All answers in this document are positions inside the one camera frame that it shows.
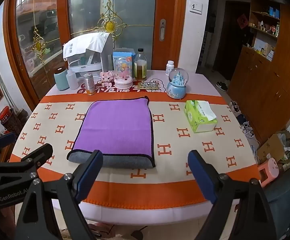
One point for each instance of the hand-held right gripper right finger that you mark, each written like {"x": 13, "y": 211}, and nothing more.
{"x": 202, "y": 177}

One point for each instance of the green tissue box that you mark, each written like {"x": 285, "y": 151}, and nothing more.
{"x": 200, "y": 117}

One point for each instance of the pink plastic stool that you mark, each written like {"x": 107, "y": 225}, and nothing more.
{"x": 267, "y": 171}

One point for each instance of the pink pig toy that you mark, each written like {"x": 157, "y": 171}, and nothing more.
{"x": 106, "y": 77}

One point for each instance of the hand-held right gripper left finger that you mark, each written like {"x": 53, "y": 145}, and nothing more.
{"x": 89, "y": 177}

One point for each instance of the white light switch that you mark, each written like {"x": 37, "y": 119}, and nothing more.
{"x": 195, "y": 7}

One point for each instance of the glass bottle with amber liquid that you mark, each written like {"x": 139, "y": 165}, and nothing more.
{"x": 140, "y": 67}

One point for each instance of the blue castle snow globe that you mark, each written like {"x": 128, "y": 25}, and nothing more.
{"x": 177, "y": 86}

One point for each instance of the white pill bottle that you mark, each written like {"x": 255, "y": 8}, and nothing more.
{"x": 170, "y": 68}

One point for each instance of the blue-grey chair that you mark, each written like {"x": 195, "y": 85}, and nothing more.
{"x": 287, "y": 200}

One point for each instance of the pink snow globe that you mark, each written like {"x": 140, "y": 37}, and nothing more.
{"x": 123, "y": 75}

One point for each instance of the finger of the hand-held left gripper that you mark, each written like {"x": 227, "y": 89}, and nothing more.
{"x": 38, "y": 153}
{"x": 4, "y": 138}

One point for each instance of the red bucket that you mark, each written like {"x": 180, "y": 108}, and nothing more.
{"x": 5, "y": 113}

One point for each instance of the teal cylinder canister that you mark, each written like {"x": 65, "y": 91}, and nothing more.
{"x": 61, "y": 80}

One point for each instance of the large gold door ornament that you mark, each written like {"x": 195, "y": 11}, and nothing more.
{"x": 109, "y": 25}

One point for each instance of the cardboard box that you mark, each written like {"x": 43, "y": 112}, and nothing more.
{"x": 270, "y": 146}

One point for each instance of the orange and cream patterned blanket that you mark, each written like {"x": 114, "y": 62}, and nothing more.
{"x": 180, "y": 160}

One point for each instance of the purple and grey towel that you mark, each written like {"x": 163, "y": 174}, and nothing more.
{"x": 114, "y": 125}

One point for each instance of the black sneaker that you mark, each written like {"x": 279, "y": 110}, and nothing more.
{"x": 221, "y": 86}

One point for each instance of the orange and silver can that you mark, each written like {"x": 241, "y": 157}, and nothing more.
{"x": 89, "y": 85}

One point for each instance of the white plastic bottle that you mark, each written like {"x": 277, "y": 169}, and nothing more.
{"x": 71, "y": 80}

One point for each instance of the small gold door ornament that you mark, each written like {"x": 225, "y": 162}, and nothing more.
{"x": 38, "y": 45}

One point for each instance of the wooden framed glass door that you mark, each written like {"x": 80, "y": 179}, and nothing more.
{"x": 134, "y": 12}

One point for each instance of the red door decoration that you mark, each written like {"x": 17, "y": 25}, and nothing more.
{"x": 242, "y": 21}

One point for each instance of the white cloth cover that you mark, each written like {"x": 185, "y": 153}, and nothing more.
{"x": 84, "y": 43}

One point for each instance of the blue printed box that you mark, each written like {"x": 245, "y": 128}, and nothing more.
{"x": 132, "y": 55}

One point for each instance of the wooden cabinet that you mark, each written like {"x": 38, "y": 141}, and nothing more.
{"x": 267, "y": 87}

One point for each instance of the row of white shoes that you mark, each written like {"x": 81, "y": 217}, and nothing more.
{"x": 247, "y": 130}

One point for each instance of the silver blister pack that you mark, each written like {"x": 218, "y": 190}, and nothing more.
{"x": 148, "y": 85}

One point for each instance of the white bottle steriliser appliance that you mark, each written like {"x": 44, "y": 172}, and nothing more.
{"x": 106, "y": 57}

